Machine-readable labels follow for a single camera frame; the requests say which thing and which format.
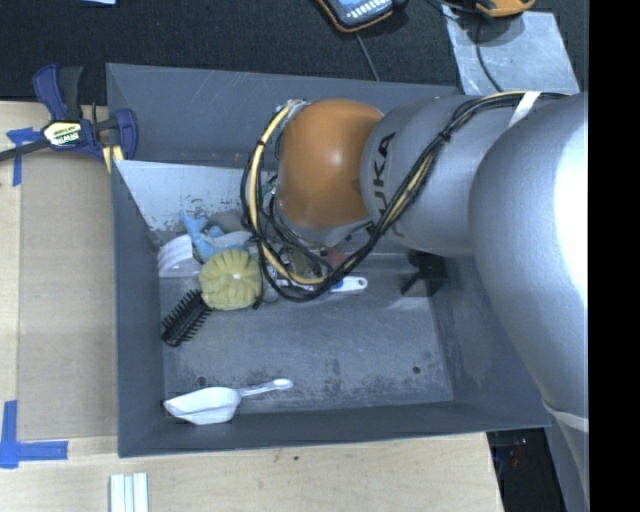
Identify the white ribbed plastic cup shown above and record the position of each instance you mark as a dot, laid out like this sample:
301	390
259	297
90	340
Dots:
175	255

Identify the yellow round ribbed sponge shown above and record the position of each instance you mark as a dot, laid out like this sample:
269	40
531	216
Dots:
230	280

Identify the white and blue plastic tool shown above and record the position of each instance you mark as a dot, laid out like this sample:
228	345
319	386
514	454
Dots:
352	284

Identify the grey metal bin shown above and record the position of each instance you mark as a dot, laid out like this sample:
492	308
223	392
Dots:
325	345

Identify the white plastic scoop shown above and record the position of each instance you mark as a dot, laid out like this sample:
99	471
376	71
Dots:
205	402

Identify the light blue toy animal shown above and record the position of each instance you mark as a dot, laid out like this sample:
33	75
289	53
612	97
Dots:
205	242

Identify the black hairbrush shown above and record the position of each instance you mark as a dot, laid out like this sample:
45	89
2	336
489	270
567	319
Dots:
185	320

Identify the brown cardboard board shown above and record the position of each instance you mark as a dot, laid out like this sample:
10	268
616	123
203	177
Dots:
65	300

